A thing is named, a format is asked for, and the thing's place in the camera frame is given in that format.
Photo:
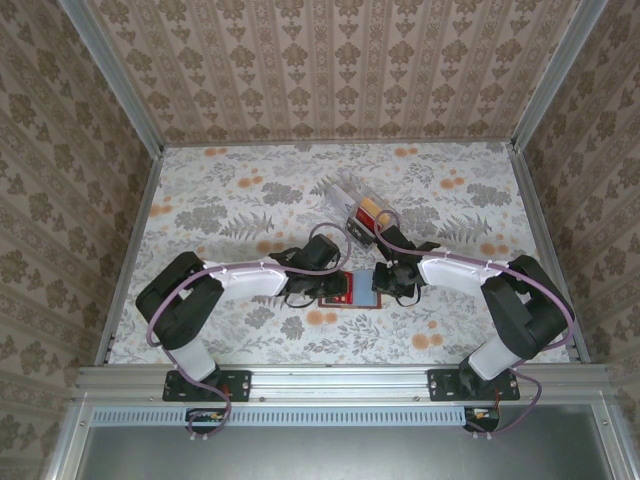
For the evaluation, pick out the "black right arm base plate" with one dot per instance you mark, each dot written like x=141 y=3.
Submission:
x=440 y=385

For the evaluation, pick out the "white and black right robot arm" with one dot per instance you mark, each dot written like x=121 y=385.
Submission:
x=450 y=270

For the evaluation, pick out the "grey metal panel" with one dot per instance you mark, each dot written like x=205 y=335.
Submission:
x=340 y=455

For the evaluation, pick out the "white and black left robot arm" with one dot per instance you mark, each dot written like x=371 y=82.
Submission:
x=250 y=280

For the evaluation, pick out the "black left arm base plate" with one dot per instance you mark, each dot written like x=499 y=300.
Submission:
x=240 y=385

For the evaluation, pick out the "tan card stack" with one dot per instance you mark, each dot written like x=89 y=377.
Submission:
x=374 y=205

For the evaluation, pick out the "red card stack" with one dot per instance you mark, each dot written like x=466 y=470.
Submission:
x=364 y=218

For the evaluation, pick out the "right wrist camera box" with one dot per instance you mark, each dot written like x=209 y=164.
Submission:
x=395 y=237

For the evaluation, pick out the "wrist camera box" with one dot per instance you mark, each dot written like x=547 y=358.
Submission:
x=320 y=250
x=395 y=237

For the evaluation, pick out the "brown leather card holder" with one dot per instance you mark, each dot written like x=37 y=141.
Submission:
x=365 y=295

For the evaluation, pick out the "single red card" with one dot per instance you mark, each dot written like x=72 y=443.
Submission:
x=346 y=291

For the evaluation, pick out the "aluminium front rail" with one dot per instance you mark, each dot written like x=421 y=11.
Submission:
x=340 y=382

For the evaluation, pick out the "aluminium table side rail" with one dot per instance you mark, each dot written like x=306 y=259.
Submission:
x=132 y=250
x=539 y=225

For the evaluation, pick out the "black card stack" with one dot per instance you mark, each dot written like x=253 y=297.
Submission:
x=357 y=232

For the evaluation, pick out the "clear acrylic card box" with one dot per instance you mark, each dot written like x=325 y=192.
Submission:
x=340 y=192

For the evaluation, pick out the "aluminium frame post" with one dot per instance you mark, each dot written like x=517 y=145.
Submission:
x=116 y=75
x=555 y=75

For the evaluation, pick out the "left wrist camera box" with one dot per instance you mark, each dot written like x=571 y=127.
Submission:
x=320 y=250

